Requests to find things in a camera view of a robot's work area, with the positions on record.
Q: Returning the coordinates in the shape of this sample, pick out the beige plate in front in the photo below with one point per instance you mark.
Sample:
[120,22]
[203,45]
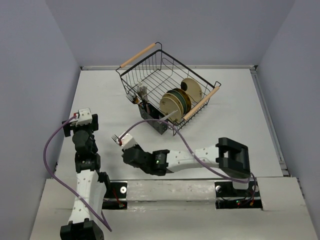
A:
[167,105]

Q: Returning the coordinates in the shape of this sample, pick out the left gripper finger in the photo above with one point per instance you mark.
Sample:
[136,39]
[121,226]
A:
[66,125]
[95,123]

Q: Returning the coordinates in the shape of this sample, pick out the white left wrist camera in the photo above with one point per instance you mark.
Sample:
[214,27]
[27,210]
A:
[83,117]

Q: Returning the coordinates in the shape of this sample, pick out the beige plate in middle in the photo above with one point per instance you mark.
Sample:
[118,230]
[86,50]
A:
[176,100]

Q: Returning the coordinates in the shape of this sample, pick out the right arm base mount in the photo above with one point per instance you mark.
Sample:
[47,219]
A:
[227,197]

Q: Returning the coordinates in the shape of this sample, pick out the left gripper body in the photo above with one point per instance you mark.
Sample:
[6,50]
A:
[88,129]

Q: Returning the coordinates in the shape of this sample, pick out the plain silver fork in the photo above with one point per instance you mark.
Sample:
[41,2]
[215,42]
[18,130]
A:
[144,95]

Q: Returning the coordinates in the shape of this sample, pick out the black wire dish rack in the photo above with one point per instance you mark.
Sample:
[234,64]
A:
[162,73]

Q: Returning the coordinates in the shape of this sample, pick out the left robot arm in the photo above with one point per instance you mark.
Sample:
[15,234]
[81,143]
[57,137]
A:
[91,183]

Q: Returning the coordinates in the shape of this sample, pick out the beige plate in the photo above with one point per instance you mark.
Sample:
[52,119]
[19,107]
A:
[192,88]
[176,100]
[167,105]

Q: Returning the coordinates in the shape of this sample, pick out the black perforated cutlery holder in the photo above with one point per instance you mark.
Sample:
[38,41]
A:
[148,111]

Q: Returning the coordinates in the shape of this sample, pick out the silver fork teal handle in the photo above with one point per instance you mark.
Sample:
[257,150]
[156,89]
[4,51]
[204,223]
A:
[146,104]

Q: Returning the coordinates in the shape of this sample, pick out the gold fork dark green handle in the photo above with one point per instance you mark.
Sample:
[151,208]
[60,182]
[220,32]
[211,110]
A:
[116,139]

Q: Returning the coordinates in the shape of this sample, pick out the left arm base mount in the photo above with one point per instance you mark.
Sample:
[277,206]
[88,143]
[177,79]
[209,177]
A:
[116,196]

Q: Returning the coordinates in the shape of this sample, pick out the beige plate at back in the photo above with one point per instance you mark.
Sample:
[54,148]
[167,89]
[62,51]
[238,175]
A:
[192,88]

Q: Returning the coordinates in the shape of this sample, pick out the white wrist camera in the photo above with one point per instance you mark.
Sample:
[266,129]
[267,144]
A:
[127,141]
[83,117]

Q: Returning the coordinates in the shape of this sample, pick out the clear chopstick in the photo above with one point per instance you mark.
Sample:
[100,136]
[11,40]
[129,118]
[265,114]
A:
[169,115]

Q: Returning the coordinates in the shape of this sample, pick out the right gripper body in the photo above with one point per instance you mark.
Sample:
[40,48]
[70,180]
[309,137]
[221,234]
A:
[138,147]

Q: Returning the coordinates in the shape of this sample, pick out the dark green plate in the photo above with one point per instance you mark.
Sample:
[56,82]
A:
[182,98]

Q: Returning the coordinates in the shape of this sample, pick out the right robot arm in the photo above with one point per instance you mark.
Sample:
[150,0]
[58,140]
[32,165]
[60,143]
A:
[229,156]

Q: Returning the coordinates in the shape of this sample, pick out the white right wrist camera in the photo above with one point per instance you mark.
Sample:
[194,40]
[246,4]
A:
[127,141]

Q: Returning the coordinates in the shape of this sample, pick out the gold rimmed dark plate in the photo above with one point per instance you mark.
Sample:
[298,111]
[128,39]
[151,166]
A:
[186,96]

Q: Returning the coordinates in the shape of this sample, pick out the silver fork pink handle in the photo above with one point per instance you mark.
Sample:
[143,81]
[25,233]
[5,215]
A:
[140,87]

